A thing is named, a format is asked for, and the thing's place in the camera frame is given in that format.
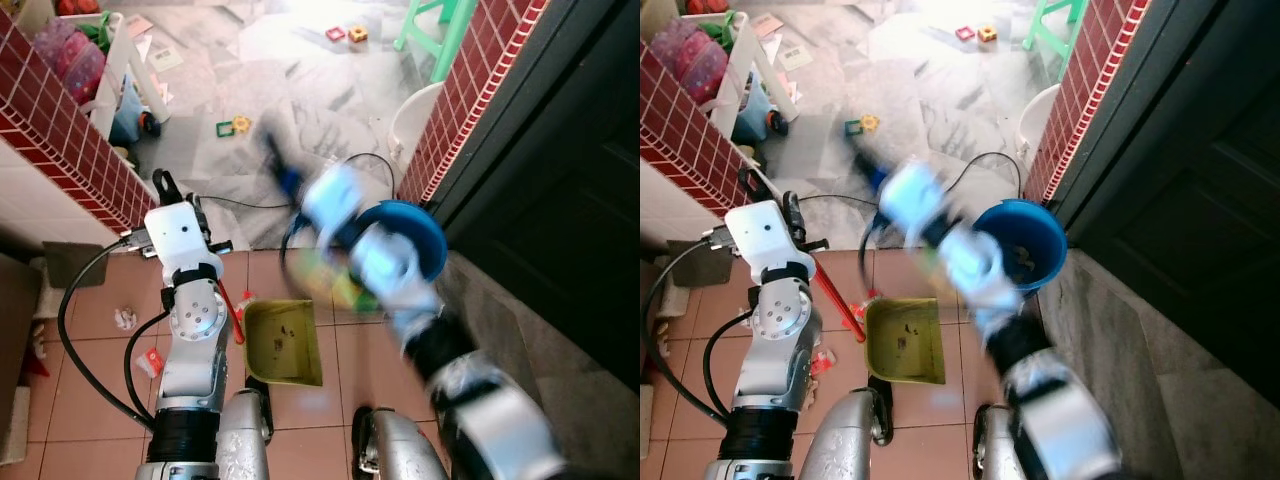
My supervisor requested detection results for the pink bag of toys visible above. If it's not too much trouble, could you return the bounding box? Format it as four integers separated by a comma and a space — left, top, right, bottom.
30, 19, 108, 107
650, 19, 733, 107

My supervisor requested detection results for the thin black floor cable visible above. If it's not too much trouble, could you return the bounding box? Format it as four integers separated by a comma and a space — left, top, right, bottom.
798, 151, 1024, 217
198, 152, 398, 213

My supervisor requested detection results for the white toy shelf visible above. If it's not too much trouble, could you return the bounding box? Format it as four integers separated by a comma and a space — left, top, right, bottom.
708, 10, 803, 141
84, 10, 173, 141

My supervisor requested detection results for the blue plastic bucket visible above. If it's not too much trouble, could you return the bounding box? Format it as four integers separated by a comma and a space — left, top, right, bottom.
971, 199, 1069, 294
355, 199, 450, 287

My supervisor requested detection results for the silver robot leg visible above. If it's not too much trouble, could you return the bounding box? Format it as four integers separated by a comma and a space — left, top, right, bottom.
351, 404, 453, 480
214, 387, 275, 480
971, 402, 1033, 480
798, 387, 895, 480

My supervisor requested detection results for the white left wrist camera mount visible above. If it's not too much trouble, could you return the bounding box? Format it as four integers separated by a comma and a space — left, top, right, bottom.
144, 200, 217, 278
724, 200, 802, 278

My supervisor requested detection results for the long black arm cable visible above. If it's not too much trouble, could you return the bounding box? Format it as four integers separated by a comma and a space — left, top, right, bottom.
643, 238, 743, 429
56, 238, 153, 433

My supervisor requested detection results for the dark door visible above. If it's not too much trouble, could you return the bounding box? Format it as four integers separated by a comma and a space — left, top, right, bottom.
432, 0, 641, 393
1055, 0, 1280, 413

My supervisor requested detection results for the silver right robot leg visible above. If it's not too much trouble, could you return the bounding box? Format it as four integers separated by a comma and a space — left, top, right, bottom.
971, 402, 1033, 480
351, 404, 453, 480

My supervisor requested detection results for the green plastic stool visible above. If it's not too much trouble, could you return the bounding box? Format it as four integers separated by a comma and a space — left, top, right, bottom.
1021, 0, 1090, 81
392, 0, 480, 84

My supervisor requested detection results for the grey floor plate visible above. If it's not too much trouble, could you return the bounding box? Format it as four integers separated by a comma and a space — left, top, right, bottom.
654, 240, 734, 290

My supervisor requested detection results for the yellow green plastic wrapper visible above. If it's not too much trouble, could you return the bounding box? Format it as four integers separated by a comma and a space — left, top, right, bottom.
288, 248, 383, 313

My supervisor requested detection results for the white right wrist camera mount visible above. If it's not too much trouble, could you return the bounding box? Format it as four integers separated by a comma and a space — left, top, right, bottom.
300, 164, 368, 239
880, 160, 951, 243

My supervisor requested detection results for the short black arm cable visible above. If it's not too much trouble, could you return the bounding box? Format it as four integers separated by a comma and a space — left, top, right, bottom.
123, 309, 173, 403
702, 309, 763, 403

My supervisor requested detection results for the white plastic bin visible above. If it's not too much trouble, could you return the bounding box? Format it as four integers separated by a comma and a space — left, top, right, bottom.
387, 81, 445, 173

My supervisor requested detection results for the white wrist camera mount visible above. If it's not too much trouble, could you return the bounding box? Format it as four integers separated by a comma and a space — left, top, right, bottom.
300, 164, 368, 239
880, 160, 951, 243
724, 200, 802, 278
144, 200, 217, 278

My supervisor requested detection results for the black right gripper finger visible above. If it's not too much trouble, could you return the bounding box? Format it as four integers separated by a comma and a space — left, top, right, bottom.
257, 130, 292, 175
848, 130, 881, 173

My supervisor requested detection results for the yellow-green dustpan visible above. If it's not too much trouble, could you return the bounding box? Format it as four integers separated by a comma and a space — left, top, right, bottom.
242, 297, 325, 389
864, 297, 947, 387

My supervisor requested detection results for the blue toy car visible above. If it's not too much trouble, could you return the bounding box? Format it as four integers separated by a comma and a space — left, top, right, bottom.
108, 78, 163, 143
734, 78, 793, 143

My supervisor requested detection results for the red dustpan handle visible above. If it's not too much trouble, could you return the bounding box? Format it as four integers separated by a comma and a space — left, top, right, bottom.
214, 277, 247, 347
814, 266, 870, 344

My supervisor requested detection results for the silver left robot leg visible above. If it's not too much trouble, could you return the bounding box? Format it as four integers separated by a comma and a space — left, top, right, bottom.
798, 387, 895, 480
214, 387, 275, 480

